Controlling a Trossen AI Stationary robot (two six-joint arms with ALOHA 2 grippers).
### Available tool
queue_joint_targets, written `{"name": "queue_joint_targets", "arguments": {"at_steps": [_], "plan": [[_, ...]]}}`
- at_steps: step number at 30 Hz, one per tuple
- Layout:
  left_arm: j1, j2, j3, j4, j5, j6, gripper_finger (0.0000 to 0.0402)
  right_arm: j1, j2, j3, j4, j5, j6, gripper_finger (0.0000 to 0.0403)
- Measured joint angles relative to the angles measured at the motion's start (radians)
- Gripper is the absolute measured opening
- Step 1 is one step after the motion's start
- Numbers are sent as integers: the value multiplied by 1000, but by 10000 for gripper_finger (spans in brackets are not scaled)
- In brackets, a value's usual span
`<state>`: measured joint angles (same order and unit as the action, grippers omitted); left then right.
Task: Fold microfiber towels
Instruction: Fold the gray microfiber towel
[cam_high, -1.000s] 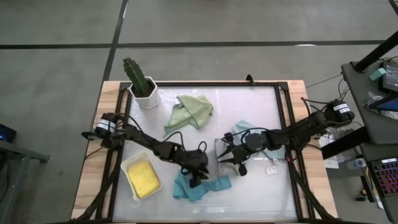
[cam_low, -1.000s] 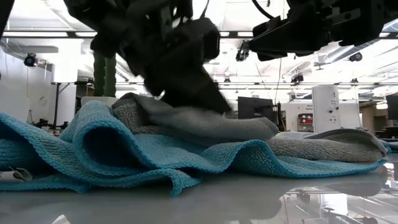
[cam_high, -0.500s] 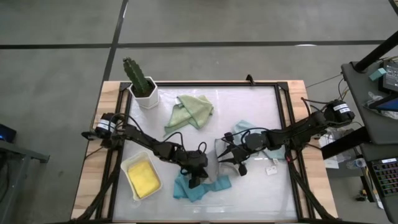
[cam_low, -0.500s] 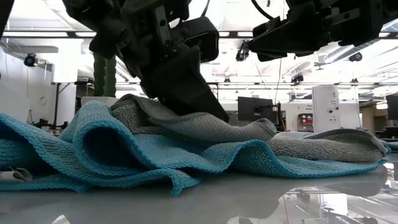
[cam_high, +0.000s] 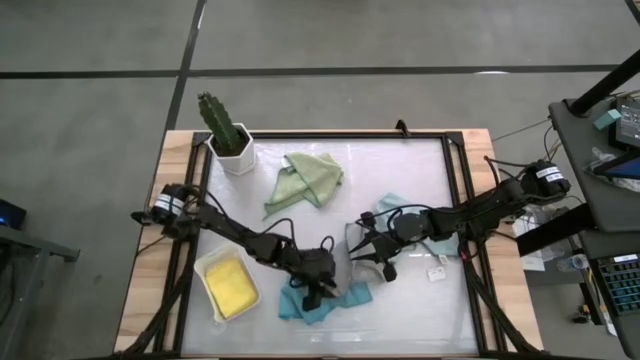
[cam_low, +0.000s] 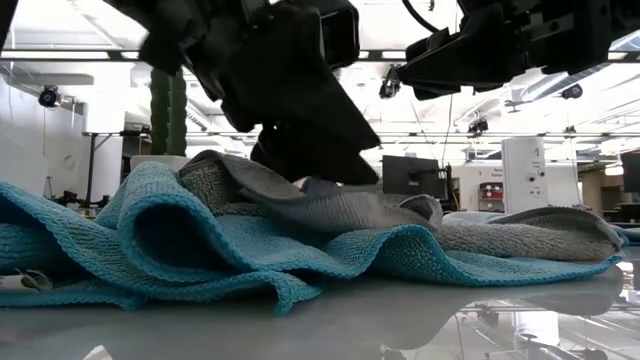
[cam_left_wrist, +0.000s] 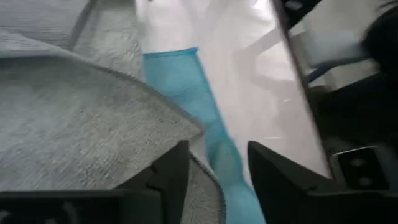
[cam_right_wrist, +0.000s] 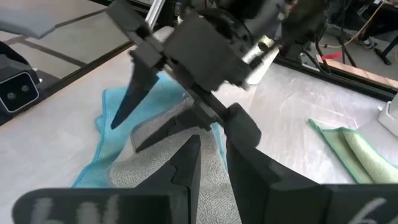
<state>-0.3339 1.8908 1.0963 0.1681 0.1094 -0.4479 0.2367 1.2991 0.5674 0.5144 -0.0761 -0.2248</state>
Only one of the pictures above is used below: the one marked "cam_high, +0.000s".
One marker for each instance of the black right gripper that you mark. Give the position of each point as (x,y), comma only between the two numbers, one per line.
(387,247)

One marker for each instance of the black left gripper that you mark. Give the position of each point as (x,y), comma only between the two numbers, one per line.
(315,270)

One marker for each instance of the grey microfiber towel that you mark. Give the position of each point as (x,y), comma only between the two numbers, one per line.
(360,272)

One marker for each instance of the light blue microfiber towel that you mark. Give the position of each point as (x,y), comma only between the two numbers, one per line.
(387,202)

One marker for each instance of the yellow microfiber towel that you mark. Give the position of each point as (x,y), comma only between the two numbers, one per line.
(232,287)

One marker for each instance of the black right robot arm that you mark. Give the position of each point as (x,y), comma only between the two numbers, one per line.
(475,210)

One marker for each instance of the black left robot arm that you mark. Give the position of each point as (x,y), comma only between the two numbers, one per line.
(225,230)

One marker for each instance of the teal blue microfiber towel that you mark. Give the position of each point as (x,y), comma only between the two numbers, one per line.
(350,296)

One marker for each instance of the pale green microfiber towel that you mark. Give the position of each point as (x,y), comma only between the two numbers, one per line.
(310,180)

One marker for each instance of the white paper label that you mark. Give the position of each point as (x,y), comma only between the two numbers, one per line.
(436,273)

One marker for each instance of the white plastic bin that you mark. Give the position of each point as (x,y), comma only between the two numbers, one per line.
(202,270)

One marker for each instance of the black table clamp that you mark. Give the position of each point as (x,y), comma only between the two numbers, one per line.
(402,127)

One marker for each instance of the white hexagonal plant pot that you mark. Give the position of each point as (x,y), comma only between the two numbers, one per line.
(240,164)

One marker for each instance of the green cactus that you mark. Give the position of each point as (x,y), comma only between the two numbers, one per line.
(220,125)

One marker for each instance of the clear plastic bottle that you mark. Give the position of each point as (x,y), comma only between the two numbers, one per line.
(575,262)

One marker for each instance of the grey equipment cart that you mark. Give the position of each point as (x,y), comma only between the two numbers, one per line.
(585,175)

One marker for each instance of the clear plastic bag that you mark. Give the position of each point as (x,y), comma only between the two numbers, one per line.
(605,165)

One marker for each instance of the blue backlit keyboard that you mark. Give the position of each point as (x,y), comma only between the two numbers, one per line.
(622,285)

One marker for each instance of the small teal box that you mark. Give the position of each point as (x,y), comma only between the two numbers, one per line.
(607,119)

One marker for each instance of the dark tablet screen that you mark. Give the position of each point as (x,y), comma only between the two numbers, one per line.
(630,122)

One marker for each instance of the black stand post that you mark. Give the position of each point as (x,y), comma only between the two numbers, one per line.
(605,85)

